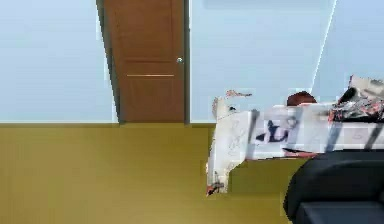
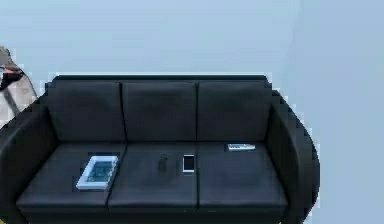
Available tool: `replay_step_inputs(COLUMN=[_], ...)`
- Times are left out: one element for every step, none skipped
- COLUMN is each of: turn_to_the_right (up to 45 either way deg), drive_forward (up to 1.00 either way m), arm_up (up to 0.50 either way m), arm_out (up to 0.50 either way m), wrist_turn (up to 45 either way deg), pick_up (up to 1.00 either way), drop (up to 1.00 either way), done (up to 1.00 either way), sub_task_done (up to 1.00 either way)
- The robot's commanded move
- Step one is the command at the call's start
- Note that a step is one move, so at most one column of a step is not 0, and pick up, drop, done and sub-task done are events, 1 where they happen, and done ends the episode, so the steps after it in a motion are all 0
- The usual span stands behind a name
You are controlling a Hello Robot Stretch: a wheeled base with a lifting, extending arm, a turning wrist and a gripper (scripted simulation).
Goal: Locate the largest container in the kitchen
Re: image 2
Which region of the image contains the white flat remote control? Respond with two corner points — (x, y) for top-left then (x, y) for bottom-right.
(227, 143), (257, 152)

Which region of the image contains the black three-seat sofa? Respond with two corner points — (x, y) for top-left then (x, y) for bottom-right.
(0, 74), (321, 224)

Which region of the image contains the white-edged mobile phone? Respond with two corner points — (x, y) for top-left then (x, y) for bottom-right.
(182, 153), (196, 174)

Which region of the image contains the black remote control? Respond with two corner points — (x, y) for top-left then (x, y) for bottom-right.
(157, 153), (169, 174)

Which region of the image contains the white framed book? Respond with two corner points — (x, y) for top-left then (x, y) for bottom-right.
(75, 155), (119, 192)

